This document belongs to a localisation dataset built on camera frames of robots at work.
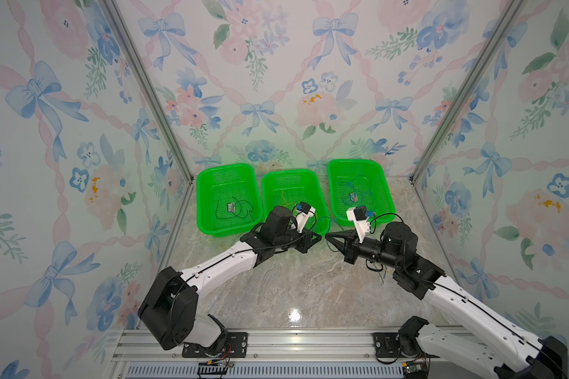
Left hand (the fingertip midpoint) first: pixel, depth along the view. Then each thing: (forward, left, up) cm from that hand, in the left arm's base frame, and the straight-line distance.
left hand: (322, 237), depth 77 cm
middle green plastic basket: (+37, +7, -19) cm, 43 cm away
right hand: (-4, 0, +8) cm, 9 cm away
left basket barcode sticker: (+26, +37, -18) cm, 49 cm away
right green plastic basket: (+42, -24, -18) cm, 52 cm away
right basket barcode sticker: (+34, -20, -19) cm, 44 cm away
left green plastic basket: (+31, +40, -19) cm, 54 cm away
